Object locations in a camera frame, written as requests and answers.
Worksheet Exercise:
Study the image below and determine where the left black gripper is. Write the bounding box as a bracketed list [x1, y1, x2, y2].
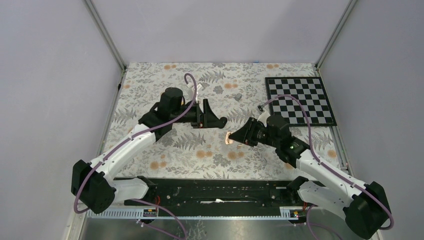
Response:
[170, 99, 224, 129]

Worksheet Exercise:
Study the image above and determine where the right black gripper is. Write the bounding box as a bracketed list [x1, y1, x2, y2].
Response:
[228, 117, 280, 149]

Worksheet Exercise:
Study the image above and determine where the pink earbud charging case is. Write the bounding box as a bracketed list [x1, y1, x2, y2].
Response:
[224, 131, 234, 145]

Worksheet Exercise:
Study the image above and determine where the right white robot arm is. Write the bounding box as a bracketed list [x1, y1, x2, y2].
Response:
[225, 114, 393, 240]

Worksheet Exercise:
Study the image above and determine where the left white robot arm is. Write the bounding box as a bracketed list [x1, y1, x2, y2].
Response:
[71, 87, 228, 214]

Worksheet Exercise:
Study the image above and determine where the small grey block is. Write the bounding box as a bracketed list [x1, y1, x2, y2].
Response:
[234, 93, 243, 102]

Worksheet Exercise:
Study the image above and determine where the floral table mat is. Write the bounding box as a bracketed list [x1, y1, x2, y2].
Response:
[96, 62, 345, 181]

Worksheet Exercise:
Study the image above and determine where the black white checkerboard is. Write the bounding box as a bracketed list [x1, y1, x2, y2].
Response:
[264, 77, 337, 127]

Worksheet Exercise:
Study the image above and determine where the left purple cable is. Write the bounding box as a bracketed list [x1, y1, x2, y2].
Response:
[73, 73, 199, 240]

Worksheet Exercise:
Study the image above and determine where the purple cable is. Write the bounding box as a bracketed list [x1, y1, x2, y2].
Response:
[263, 94, 395, 240]
[73, 73, 199, 240]

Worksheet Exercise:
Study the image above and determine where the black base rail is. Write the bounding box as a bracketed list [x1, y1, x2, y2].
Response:
[142, 178, 307, 218]

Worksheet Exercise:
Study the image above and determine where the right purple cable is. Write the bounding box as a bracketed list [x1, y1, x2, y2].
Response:
[263, 94, 395, 240]

